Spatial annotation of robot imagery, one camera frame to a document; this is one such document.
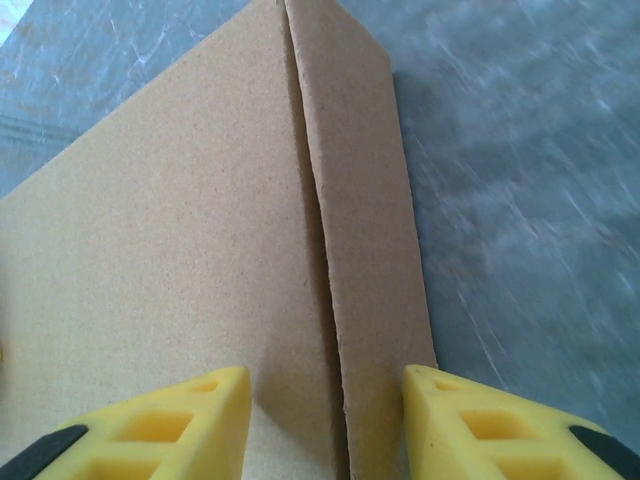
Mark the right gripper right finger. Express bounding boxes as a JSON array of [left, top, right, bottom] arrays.
[[402, 364, 640, 480]]

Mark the brown cardboard box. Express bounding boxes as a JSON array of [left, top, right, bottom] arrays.
[[0, 0, 440, 480]]

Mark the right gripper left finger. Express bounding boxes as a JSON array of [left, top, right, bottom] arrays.
[[9, 365, 253, 480]]

